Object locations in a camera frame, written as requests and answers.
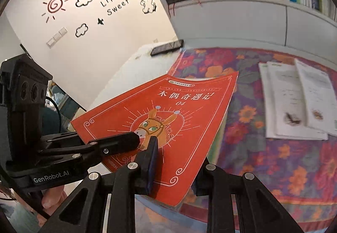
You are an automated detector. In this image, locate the black phone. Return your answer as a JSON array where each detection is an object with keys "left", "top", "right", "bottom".
[{"left": 150, "top": 40, "right": 184, "bottom": 57}]

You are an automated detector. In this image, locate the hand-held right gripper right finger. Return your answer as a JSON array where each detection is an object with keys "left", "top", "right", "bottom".
[{"left": 193, "top": 159, "right": 306, "bottom": 233}]

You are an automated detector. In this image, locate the white book with orange insect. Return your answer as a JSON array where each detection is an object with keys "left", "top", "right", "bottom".
[{"left": 293, "top": 59, "right": 337, "bottom": 137}]

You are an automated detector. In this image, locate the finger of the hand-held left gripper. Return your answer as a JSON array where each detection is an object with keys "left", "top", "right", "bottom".
[
  {"left": 39, "top": 132, "right": 85, "bottom": 148},
  {"left": 39, "top": 132, "right": 141, "bottom": 168}
]

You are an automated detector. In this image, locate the person's left hand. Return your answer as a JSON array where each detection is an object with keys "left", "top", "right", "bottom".
[{"left": 16, "top": 186, "right": 68, "bottom": 221}]

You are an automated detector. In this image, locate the white bookshelf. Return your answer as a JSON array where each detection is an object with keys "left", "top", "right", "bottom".
[{"left": 147, "top": 0, "right": 337, "bottom": 50}]

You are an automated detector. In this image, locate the red book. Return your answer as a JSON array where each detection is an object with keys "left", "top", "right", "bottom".
[{"left": 71, "top": 71, "right": 239, "bottom": 208}]

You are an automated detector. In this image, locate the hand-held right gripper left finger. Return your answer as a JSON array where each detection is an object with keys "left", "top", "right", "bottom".
[{"left": 45, "top": 136, "right": 160, "bottom": 233}]

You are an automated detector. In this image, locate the floral blanket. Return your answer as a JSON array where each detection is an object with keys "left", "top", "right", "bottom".
[{"left": 135, "top": 47, "right": 337, "bottom": 233}]

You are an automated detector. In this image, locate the white light switch panel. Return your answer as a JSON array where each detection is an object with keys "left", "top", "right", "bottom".
[{"left": 46, "top": 27, "right": 68, "bottom": 48}]

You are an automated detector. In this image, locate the white book with dark insect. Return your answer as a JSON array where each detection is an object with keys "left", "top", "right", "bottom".
[{"left": 266, "top": 61, "right": 328, "bottom": 141}]

